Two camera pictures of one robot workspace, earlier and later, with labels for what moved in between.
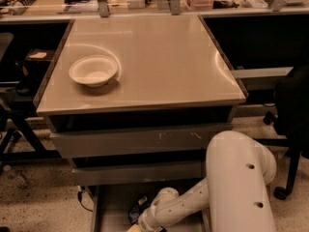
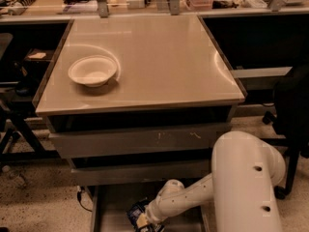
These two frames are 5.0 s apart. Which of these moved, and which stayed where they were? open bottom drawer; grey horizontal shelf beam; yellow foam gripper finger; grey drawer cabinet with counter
Moved: yellow foam gripper finger
Stayed: open bottom drawer; grey drawer cabinet with counter; grey horizontal shelf beam
